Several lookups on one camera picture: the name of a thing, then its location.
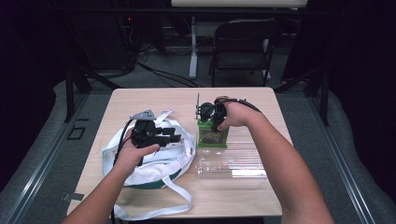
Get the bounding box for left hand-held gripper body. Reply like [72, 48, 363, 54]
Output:
[129, 109, 161, 149]

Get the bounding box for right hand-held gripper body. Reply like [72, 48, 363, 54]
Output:
[195, 92, 226, 123]

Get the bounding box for green seaweed snack packet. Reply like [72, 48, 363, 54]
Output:
[197, 119, 230, 149]

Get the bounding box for white tote bag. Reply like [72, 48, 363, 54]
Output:
[102, 109, 197, 222]

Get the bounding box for clear plastic container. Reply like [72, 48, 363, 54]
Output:
[195, 125, 269, 180]

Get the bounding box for person's right hand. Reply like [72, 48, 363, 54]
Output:
[214, 95, 262, 133]

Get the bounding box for person's left hand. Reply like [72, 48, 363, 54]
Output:
[112, 137, 162, 183]

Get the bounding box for black folding chair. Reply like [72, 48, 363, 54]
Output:
[208, 18, 283, 88]

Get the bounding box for black metal stand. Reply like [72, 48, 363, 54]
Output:
[274, 65, 331, 127]
[64, 60, 123, 123]

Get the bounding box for grey tape strip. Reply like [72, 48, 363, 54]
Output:
[62, 192, 85, 202]

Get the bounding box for dark equipment with red light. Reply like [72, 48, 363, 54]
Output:
[116, 12, 139, 73]

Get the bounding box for white desk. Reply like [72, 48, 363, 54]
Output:
[171, 0, 309, 79]

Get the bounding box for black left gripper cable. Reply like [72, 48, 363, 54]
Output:
[110, 119, 135, 224]

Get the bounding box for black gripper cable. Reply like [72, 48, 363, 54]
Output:
[110, 119, 135, 224]
[214, 98, 262, 114]

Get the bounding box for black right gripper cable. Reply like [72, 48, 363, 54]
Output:
[214, 98, 262, 114]

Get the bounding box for black floor cables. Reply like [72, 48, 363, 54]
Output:
[135, 60, 201, 89]

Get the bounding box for aluminium floor rail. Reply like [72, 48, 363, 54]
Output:
[306, 92, 376, 224]
[2, 92, 92, 224]

